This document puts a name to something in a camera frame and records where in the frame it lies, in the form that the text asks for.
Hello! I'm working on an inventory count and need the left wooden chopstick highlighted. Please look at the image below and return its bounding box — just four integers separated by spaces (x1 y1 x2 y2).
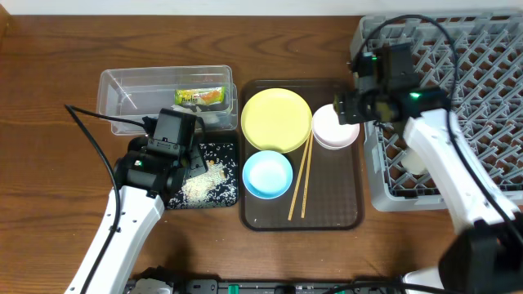
288 132 312 221

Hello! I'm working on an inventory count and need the pink white bowl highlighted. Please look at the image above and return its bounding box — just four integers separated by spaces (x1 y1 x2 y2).
312 104 360 150

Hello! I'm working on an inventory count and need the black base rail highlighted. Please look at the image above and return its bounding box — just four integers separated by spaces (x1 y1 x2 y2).
122 267 409 294

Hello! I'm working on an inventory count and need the dark brown serving tray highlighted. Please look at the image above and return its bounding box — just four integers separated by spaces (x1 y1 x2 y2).
239 78 365 232

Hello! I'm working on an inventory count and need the pile of rice grains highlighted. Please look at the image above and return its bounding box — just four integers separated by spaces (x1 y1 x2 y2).
166 143 239 210

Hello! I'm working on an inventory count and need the grey dishwasher rack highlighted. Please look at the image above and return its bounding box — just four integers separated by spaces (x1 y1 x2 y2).
350 12 522 212

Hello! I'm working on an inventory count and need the white cup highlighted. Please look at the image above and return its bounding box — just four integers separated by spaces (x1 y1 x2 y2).
400 148 427 176

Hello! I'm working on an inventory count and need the yellow round plate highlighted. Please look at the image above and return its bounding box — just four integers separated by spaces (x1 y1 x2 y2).
240 88 312 154

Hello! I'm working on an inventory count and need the clear plastic bin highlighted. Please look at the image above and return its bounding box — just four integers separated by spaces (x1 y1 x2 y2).
96 65 238 131

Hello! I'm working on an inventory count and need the right wooden chopstick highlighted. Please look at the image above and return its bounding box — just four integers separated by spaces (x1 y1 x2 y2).
301 131 314 219

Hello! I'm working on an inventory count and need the light blue bowl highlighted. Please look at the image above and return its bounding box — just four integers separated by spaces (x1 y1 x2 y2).
242 150 293 200

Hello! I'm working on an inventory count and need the wooden chopstick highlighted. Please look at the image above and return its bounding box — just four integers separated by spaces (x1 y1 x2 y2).
288 132 312 221
301 131 314 219

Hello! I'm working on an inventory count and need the black plastic tray bin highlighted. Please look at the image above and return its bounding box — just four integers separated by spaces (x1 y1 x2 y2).
127 133 240 211

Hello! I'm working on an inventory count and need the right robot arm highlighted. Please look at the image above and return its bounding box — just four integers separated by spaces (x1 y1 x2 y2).
334 43 522 293

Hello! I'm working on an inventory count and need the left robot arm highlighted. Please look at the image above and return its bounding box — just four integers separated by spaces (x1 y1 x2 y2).
65 105 208 293

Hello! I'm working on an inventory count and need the green snack wrapper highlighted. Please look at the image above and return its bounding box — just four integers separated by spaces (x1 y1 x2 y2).
174 87 225 106

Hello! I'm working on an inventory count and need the right black cable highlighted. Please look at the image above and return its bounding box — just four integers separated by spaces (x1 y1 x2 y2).
359 14 523 246

